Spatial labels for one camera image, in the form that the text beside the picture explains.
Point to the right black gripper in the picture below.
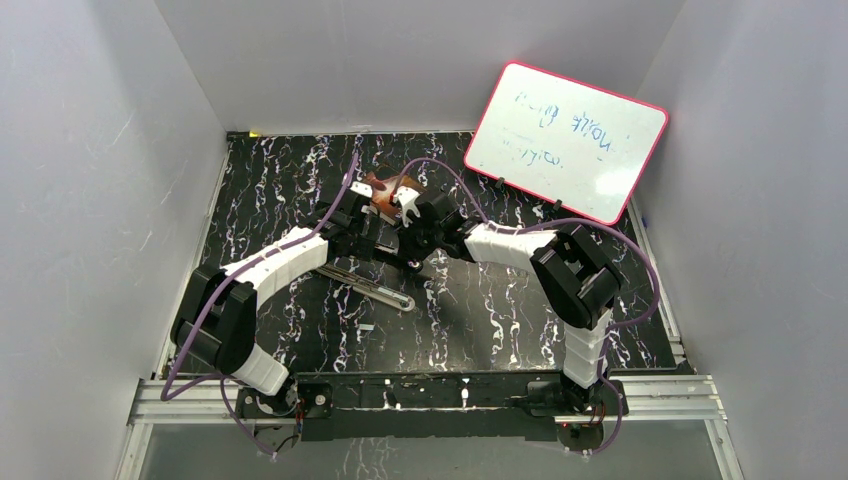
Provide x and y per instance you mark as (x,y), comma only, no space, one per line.
(407,248)

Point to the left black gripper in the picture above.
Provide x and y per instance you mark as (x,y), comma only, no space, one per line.
(364,244)

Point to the black stapler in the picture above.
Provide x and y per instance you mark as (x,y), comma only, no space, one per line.
(391,257)

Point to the beige stapler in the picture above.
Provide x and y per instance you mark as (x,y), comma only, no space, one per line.
(369,288)

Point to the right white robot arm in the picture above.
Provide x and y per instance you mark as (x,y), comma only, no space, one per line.
(579,281)

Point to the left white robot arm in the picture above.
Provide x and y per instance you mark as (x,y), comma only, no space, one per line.
(216,320)

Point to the dark paperback book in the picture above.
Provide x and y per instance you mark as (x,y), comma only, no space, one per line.
(382,188)

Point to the pink framed whiteboard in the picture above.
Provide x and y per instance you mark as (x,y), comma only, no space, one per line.
(565,141)

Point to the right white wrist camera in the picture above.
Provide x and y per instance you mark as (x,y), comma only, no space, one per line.
(405,199)

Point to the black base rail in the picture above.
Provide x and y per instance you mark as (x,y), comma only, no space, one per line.
(330,406)

